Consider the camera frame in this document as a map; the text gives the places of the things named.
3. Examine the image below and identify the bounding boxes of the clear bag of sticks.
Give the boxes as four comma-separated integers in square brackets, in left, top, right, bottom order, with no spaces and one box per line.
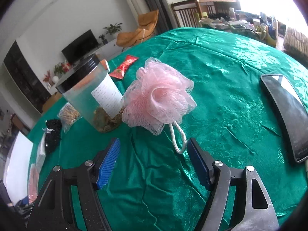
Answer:
[57,102,81,133]

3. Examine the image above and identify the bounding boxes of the orange book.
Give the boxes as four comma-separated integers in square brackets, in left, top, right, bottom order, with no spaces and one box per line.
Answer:
[100,59,110,73]

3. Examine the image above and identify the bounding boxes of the wooden dining chair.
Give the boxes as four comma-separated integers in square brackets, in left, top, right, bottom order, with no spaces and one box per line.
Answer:
[171,0,202,28]

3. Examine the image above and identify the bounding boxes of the pink face mask pack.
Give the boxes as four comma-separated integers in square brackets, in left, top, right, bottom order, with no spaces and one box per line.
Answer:
[28,163,39,204]

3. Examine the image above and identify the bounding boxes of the grey wipes pack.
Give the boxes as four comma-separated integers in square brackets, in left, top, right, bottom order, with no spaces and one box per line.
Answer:
[35,132,46,173]

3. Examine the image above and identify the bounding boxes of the pink mesh bath pouf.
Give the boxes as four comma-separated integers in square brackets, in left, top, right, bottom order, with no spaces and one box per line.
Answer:
[122,58,197,154]

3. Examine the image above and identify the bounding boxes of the dark wooden bookshelf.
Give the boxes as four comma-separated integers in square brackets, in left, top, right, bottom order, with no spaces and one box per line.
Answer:
[4,41,51,113]

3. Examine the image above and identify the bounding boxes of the cluttered wooden side table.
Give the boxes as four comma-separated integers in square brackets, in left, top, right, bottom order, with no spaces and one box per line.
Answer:
[197,0,307,65]

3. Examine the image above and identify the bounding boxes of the white storage box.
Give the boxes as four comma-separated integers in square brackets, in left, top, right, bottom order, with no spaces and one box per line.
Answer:
[3,132,33,205]

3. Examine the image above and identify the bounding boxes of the red snack packet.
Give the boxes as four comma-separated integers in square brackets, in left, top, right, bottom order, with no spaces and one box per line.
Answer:
[109,55,139,80]

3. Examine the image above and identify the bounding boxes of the small potted plant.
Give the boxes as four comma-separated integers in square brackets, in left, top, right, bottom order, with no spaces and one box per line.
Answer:
[99,34,108,45]

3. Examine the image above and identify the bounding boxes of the red flowers white vase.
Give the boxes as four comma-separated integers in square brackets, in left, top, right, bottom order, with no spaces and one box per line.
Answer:
[43,70,59,90]

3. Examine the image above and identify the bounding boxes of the black television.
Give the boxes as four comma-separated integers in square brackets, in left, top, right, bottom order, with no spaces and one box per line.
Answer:
[62,30,99,65]

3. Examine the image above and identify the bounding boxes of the clear jar black lid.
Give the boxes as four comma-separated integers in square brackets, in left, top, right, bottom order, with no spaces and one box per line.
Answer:
[56,54,123,132]

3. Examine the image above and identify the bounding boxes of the black smartphone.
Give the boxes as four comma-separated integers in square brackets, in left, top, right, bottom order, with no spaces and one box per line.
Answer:
[260,74,307,164]

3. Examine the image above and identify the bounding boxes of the orange lounge chair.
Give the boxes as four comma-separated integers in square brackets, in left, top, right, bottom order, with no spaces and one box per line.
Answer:
[116,10,159,49]

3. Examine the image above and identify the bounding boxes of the large green potted plant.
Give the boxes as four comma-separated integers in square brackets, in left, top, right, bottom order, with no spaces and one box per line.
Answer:
[104,23,123,39]

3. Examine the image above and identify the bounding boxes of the black crochet fabric item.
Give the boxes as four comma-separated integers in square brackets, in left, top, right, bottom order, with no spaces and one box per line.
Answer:
[44,119,62,154]

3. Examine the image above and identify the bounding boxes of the green plant red flowers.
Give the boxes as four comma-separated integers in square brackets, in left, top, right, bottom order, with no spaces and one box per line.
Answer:
[54,62,72,77]

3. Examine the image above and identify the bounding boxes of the grey curtain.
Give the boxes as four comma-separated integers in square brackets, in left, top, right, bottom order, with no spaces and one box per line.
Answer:
[145,0,177,34]

